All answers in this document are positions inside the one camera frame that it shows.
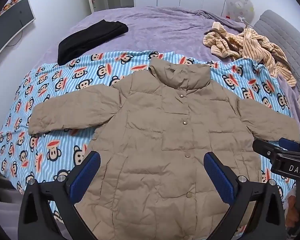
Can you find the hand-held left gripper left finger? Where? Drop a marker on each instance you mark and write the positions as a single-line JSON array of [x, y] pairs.
[[86, 177]]

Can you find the khaki puffer jacket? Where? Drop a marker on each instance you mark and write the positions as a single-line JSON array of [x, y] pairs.
[[152, 130]]

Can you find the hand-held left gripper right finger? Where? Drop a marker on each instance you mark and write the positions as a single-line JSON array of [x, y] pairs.
[[218, 177]]

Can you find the orange plush toys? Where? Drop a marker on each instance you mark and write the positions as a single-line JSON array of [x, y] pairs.
[[11, 1]]

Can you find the grey quilted headboard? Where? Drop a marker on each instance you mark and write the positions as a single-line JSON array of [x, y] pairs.
[[285, 35]]

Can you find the white clothes hanger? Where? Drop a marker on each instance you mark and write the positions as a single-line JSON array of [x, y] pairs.
[[243, 19]]

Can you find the blue striped monkey print blanket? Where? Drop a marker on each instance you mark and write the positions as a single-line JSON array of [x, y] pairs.
[[52, 92]]

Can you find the person's right hand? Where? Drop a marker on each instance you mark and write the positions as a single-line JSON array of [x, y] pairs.
[[293, 212]]

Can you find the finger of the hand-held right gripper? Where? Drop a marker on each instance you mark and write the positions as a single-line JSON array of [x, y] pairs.
[[291, 145], [265, 148]]

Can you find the beige striped fleece garment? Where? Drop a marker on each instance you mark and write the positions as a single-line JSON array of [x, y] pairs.
[[252, 42]]

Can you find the white round fan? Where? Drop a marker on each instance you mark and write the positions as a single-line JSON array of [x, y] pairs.
[[240, 5]]

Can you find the black folded garment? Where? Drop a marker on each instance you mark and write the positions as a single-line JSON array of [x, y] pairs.
[[90, 37]]

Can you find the purple bedspread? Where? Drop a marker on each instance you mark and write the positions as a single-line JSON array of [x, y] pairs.
[[160, 30]]

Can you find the white curved monitor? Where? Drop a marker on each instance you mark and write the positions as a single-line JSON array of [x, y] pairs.
[[10, 25]]

